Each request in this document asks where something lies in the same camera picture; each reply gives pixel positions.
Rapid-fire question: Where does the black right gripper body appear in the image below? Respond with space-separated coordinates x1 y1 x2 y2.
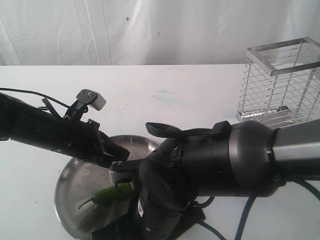
92 206 206 240

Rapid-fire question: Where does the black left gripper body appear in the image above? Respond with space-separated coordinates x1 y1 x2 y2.
76 119 103 165

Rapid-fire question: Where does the dark green vegetable piece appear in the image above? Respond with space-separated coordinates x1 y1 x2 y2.
78 182 133 209

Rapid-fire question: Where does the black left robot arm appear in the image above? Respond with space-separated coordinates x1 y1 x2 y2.
0 93 130 168

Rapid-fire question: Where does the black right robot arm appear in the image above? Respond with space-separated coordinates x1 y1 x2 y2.
91 120 320 240

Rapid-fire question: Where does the round stainless steel plate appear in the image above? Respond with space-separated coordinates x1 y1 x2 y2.
53 134 161 240

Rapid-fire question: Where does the white backdrop curtain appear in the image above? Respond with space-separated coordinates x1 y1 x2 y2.
0 0 320 66

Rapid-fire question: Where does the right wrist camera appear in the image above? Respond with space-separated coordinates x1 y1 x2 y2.
109 158 145 185

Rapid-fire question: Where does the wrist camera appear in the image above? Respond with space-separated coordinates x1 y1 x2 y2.
75 89 107 111
109 158 145 185

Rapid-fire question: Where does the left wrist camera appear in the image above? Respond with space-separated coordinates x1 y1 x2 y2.
75 89 107 111

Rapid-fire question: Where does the chrome wire utensil holder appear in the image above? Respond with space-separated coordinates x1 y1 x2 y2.
236 37 320 129

